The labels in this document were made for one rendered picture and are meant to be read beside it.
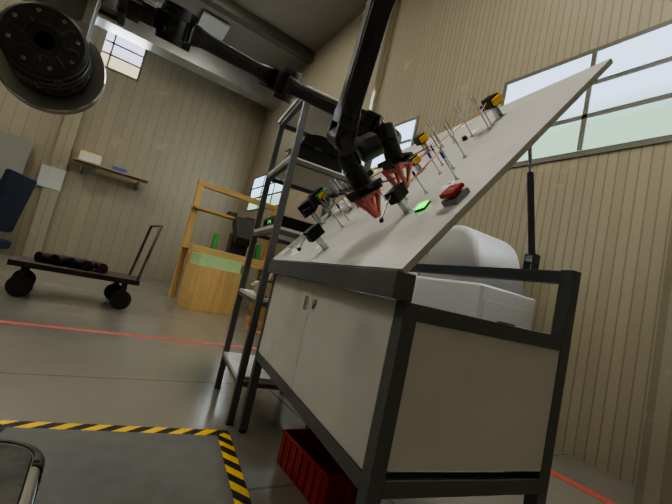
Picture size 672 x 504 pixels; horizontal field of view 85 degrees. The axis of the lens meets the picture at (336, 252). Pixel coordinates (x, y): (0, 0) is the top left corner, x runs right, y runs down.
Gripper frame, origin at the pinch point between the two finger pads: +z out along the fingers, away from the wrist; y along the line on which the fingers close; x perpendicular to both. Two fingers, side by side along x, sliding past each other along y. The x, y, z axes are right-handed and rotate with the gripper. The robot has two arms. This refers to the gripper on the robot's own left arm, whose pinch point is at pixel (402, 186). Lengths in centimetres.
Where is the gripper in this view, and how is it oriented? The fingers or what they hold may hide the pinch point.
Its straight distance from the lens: 119.2
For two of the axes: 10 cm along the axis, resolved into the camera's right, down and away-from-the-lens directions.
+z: 2.9, 9.6, 0.3
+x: -7.6, 2.5, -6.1
